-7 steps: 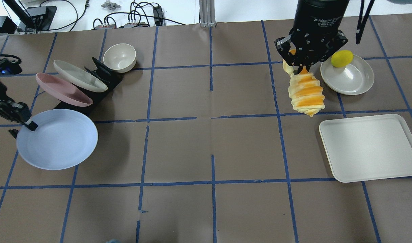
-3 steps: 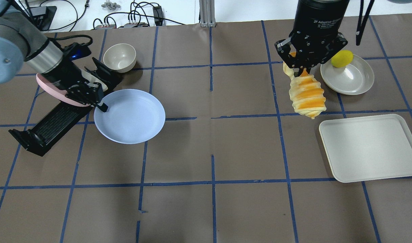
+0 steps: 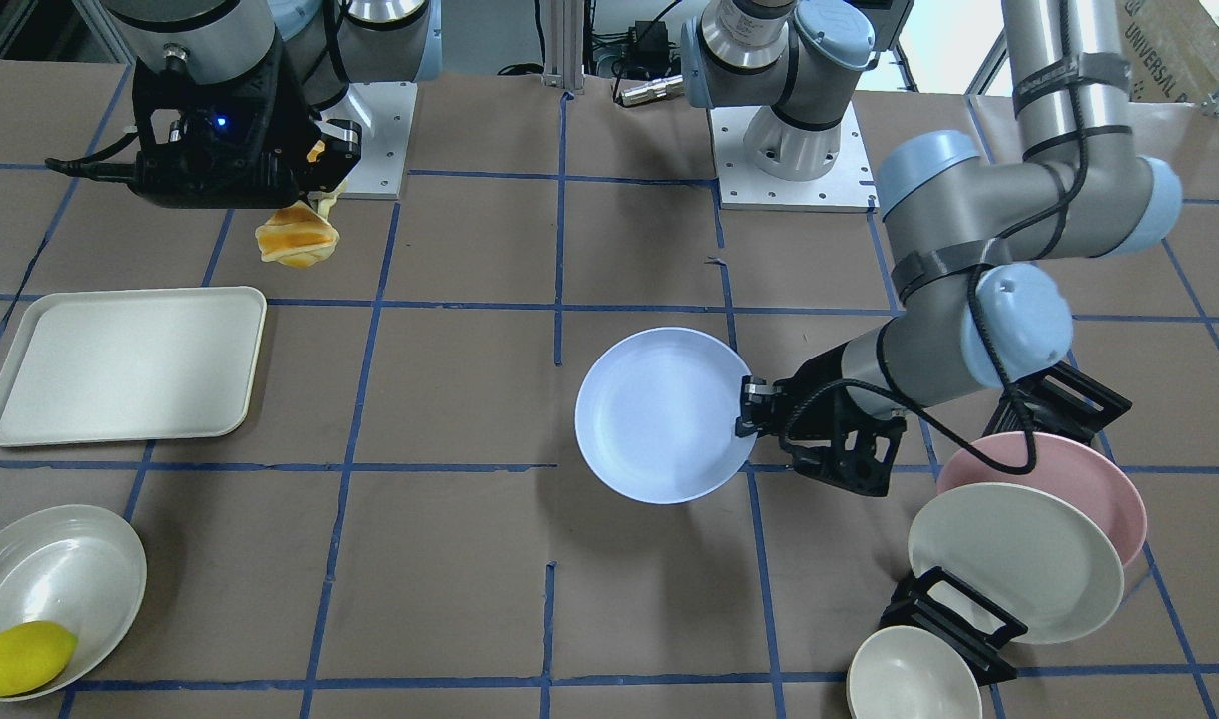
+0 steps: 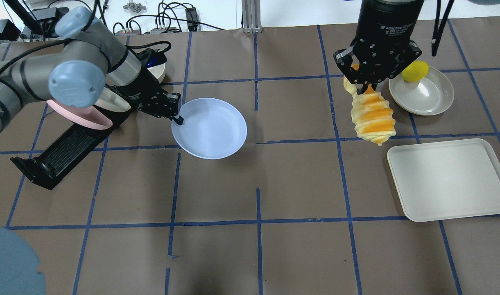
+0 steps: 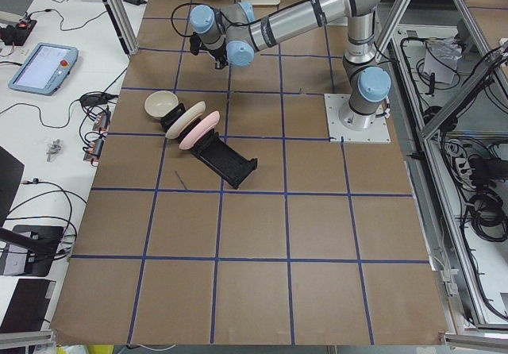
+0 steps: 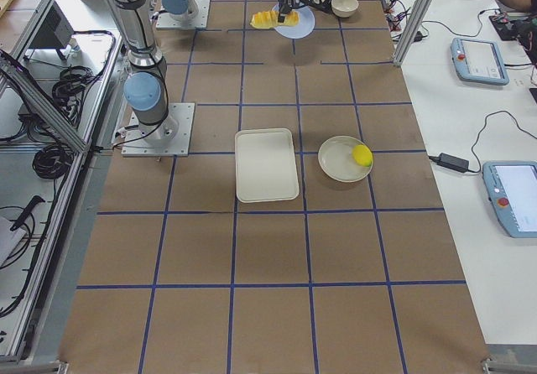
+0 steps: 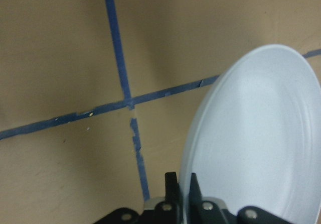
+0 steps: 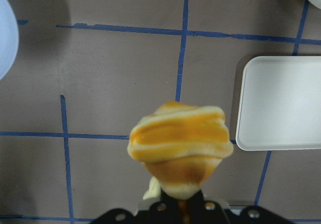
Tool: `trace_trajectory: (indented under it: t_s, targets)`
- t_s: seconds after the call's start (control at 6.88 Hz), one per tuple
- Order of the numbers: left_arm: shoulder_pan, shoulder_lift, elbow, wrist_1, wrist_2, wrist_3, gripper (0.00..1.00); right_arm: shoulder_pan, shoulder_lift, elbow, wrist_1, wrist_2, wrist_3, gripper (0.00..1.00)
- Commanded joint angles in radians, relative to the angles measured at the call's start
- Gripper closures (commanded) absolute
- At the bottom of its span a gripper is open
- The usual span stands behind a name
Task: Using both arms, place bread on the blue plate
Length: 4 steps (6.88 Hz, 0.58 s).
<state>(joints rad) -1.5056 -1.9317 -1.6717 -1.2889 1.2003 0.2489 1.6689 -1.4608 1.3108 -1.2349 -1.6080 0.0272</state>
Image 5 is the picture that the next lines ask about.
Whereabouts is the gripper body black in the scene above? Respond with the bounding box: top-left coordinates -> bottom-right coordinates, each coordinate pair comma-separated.
190,32 -> 229,63

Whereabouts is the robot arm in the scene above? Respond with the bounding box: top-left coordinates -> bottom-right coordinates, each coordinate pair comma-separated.
190,0 -> 391,117

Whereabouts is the cream white plate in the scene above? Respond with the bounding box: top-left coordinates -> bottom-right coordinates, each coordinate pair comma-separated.
161,101 -> 206,139

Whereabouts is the pink plate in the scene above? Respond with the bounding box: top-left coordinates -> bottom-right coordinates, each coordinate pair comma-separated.
179,111 -> 220,150

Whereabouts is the small cream bowl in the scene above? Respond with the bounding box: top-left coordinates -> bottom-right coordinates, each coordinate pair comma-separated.
144,90 -> 179,120

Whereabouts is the black dish rack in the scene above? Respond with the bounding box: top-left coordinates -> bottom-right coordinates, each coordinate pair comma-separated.
169,114 -> 258,189

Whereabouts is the teach pendant tablet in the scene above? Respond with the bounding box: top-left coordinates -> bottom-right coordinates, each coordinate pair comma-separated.
8,43 -> 79,96

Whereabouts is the black monitor stand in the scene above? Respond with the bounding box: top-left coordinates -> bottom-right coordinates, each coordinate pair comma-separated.
1,148 -> 64,277

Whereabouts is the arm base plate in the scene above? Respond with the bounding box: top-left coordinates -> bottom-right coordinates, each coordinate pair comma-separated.
324,94 -> 391,144

